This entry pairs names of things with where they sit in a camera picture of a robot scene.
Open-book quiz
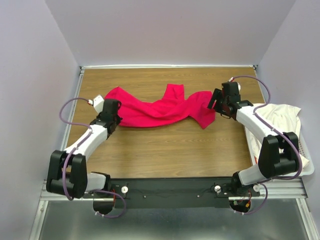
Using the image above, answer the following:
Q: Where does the pink t-shirt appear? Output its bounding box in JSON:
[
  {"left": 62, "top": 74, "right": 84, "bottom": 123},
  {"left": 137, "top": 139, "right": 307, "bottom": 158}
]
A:
[{"left": 105, "top": 84, "right": 216, "bottom": 129}]

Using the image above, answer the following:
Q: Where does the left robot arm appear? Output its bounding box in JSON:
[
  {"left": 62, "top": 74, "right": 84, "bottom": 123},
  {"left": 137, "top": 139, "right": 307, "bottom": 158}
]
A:
[{"left": 46, "top": 95, "right": 122, "bottom": 201}]

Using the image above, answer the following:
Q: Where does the aluminium table frame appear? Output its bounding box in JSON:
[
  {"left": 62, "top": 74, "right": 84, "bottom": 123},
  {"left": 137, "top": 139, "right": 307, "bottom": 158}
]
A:
[{"left": 39, "top": 67, "right": 318, "bottom": 240}]

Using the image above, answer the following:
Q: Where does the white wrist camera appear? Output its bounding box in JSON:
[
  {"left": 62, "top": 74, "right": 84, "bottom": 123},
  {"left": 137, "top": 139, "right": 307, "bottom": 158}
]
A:
[
  {"left": 228, "top": 77, "right": 241, "bottom": 91},
  {"left": 87, "top": 94, "right": 105, "bottom": 114}
]

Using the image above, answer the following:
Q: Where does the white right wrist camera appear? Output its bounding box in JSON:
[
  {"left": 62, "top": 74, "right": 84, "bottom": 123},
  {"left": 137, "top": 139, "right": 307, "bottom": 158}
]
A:
[{"left": 228, "top": 77, "right": 241, "bottom": 91}]

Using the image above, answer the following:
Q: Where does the white laundry basket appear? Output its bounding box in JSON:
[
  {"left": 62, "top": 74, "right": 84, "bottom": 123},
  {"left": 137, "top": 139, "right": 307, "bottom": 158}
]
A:
[{"left": 241, "top": 106, "right": 315, "bottom": 178}]

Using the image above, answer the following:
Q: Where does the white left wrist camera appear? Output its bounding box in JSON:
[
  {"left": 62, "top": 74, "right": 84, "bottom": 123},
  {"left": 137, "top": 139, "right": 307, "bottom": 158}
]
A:
[{"left": 87, "top": 94, "right": 105, "bottom": 114}]

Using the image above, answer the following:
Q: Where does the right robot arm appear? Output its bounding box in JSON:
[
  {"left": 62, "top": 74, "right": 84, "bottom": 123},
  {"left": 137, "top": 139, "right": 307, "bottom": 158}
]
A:
[{"left": 207, "top": 80, "right": 303, "bottom": 196}]

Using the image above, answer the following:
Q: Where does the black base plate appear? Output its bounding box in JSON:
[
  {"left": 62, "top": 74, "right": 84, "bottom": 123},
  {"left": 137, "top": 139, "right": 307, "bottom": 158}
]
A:
[{"left": 83, "top": 177, "right": 260, "bottom": 216}]

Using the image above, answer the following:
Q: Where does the cream white t-shirt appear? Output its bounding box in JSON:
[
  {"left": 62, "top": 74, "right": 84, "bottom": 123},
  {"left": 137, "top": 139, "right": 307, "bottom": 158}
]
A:
[{"left": 246, "top": 103, "right": 301, "bottom": 165}]

